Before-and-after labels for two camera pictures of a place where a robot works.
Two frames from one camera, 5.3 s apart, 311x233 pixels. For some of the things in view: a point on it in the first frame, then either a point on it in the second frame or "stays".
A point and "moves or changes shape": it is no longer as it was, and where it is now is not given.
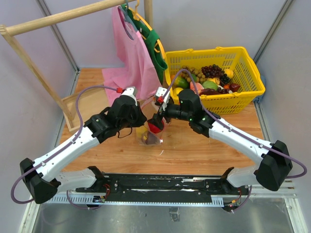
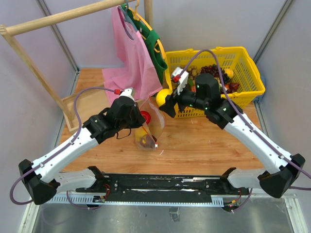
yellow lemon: x=176 y=91 moves or changes shape
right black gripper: x=156 y=120 to x=170 y=100
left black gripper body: x=134 y=120 stays
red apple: x=153 y=128 moves or changes shape
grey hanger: x=126 y=16 stays
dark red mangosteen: x=151 y=139 to x=147 y=142
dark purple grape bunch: x=213 y=71 stays
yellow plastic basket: x=236 y=59 stays
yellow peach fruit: x=229 y=73 stays
